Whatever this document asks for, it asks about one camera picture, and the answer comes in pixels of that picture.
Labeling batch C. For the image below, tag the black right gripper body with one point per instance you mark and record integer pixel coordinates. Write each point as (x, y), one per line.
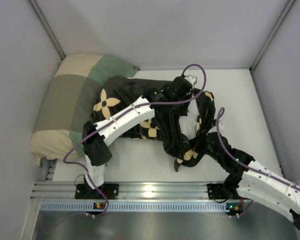
(198, 144)

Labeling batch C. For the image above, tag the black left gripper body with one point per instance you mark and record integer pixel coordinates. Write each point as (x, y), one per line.
(181, 100)

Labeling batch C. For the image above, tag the white pillow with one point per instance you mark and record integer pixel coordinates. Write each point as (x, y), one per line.
(191, 123)

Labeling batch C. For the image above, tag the black floral plush pillowcase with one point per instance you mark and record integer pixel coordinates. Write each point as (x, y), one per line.
(119, 92)

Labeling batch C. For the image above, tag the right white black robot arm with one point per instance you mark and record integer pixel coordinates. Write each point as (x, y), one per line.
(249, 179)

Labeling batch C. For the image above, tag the green beige patchwork pillow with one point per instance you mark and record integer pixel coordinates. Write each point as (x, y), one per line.
(69, 102)

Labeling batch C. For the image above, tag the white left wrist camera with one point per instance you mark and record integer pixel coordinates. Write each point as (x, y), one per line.
(191, 79)

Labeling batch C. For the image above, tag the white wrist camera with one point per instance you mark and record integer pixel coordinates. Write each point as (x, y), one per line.
(219, 125)
(191, 79)

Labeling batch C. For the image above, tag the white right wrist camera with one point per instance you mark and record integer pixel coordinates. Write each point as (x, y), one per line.
(219, 125)

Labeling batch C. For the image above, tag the right aluminium corner post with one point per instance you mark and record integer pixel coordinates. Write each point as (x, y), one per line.
(272, 34)

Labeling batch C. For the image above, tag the aluminium corner post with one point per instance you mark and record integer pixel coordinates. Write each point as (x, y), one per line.
(272, 34)
(47, 28)

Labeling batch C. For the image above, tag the left aluminium corner post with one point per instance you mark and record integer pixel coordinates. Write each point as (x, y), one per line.
(47, 28)

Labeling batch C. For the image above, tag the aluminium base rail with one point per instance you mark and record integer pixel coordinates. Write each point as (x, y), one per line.
(125, 191)

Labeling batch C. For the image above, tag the perforated grey cable duct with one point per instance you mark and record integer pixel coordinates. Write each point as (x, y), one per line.
(144, 206)

